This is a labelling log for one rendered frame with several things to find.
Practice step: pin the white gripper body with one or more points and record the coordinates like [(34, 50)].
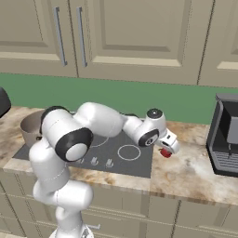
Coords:
[(172, 146)]

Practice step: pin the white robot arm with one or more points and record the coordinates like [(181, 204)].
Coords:
[(59, 136)]

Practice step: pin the red bell pepper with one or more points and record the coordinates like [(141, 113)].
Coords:
[(166, 153)]

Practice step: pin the grey-brown pot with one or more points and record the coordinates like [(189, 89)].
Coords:
[(30, 128)]

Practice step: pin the dark grey hob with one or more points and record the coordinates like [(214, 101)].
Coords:
[(130, 164)]

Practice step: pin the black coffee machine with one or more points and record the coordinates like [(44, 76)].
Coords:
[(223, 139)]

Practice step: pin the grey hob knob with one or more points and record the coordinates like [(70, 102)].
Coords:
[(80, 160), (94, 161), (109, 163)]

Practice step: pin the narrow beige base cupboard front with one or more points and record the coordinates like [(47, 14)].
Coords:
[(162, 217)]

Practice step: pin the beige base cupboard door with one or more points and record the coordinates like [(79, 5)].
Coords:
[(207, 221)]

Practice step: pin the black rounded appliance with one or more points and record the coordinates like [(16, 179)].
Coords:
[(3, 102)]

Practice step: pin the wide beige wall cupboard door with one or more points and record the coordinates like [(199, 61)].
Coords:
[(139, 37)]

